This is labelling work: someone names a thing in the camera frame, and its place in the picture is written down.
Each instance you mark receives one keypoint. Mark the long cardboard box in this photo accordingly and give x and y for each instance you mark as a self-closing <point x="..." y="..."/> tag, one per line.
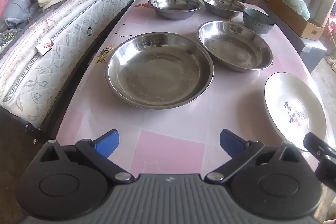
<point x="307" y="29"/>

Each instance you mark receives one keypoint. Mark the large steel basin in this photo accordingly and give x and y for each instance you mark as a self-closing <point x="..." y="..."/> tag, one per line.
<point x="159" y="71"/>

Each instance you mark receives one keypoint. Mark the grey box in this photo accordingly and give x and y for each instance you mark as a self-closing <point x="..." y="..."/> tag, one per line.
<point x="310" y="51"/>

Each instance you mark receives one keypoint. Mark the white ceramic plate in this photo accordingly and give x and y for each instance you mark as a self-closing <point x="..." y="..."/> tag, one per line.
<point x="293" y="109"/>

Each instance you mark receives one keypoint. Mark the small steel bowl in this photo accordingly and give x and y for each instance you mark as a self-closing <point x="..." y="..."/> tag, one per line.
<point x="227" y="9"/>
<point x="175" y="9"/>

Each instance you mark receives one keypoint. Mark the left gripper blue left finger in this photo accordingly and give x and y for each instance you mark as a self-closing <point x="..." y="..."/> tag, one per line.
<point x="96" y="153"/>

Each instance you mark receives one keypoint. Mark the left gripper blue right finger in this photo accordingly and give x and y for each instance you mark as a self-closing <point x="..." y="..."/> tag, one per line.
<point x="242" y="153"/>

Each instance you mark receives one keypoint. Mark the teal plastic bag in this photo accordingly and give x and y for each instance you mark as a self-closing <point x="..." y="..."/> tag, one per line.
<point x="300" y="7"/>

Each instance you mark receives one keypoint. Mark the medium steel basin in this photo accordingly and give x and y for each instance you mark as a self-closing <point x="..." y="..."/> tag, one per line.
<point x="235" y="46"/>

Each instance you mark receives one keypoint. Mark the white quilted mattress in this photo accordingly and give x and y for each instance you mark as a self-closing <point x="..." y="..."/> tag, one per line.
<point x="43" y="55"/>

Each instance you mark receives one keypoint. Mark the teal ceramic bowl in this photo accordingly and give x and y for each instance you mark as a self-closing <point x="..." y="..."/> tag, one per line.
<point x="257" y="21"/>

